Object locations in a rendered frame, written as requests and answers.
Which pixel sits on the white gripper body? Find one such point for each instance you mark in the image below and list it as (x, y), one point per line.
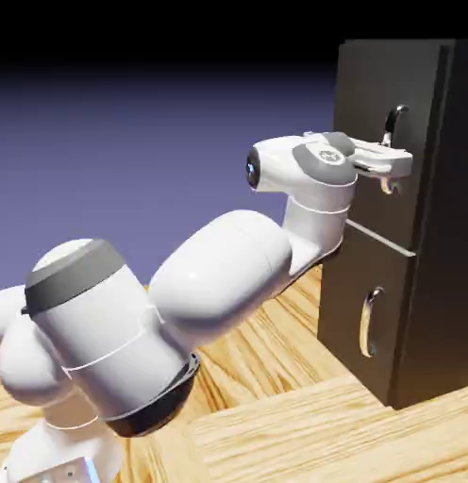
(396, 162)

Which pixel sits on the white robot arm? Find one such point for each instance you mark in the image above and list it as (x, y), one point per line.
(219, 264)

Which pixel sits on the dark grey cabinet door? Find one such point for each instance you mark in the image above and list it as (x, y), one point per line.
(392, 309)
(370, 86)

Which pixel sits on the dark grey cabinet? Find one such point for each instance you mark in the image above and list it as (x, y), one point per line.
(445, 264)

